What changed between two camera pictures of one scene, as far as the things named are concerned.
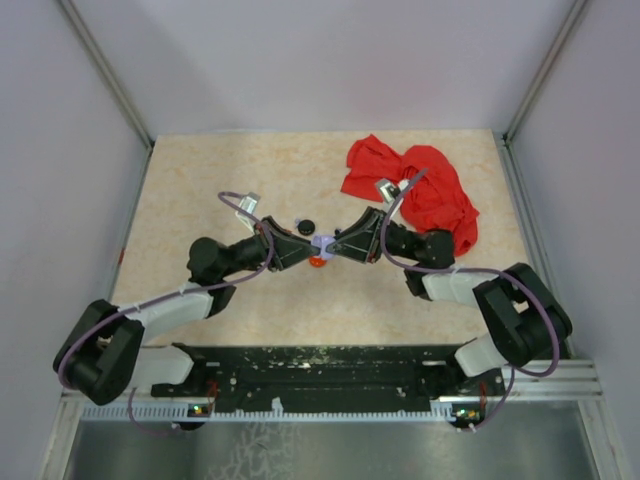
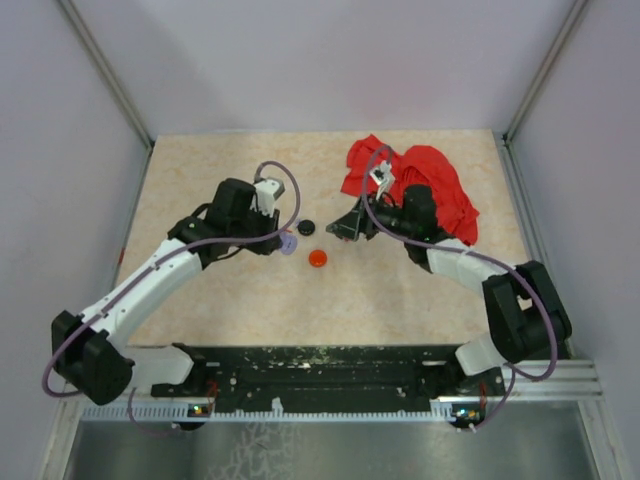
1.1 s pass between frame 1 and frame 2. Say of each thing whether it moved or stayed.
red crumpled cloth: stayed
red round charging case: stayed
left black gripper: moved
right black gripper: moved
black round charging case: stayed
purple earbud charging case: moved
